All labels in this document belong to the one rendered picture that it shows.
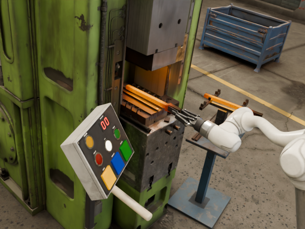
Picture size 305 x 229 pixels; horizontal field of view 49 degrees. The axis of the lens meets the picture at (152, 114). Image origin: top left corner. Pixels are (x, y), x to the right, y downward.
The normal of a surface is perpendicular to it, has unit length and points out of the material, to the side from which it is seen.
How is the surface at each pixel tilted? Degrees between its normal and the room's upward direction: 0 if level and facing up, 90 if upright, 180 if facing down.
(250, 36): 89
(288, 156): 88
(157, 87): 90
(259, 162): 0
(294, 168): 84
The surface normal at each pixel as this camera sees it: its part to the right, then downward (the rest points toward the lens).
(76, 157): -0.29, 0.47
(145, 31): -0.66, 0.32
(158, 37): 0.74, 0.42
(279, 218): 0.11, -0.84
